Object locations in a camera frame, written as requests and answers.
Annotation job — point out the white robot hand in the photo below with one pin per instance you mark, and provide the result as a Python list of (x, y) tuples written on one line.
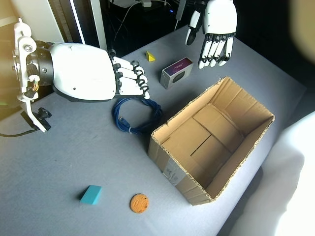
[(83, 71), (219, 17)]

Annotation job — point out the teal wedge block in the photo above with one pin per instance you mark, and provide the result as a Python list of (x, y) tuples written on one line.
[(90, 195)]

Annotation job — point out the open cardboard box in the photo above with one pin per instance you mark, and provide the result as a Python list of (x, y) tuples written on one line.
[(197, 147)]

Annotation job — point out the chocolate chip cookie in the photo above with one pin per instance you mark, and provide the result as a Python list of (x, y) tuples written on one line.
[(139, 203)]

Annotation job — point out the white charger plug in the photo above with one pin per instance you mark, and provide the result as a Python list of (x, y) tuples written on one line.
[(147, 3)]

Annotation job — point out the white upright frame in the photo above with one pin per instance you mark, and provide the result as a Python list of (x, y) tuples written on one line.
[(98, 22)]

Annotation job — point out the small purple grey box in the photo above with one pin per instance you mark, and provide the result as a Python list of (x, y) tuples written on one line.
[(176, 73)]

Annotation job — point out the grey table cloth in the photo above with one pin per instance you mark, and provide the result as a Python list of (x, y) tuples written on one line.
[(73, 159)]

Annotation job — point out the bulky white cover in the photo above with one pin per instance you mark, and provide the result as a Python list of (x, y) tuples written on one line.
[(283, 184)]

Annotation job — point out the yellow pyramid block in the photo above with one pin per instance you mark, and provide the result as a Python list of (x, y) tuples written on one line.
[(149, 56)]

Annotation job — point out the grey hanging adapter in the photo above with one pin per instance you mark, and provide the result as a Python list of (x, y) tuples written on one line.
[(180, 9)]

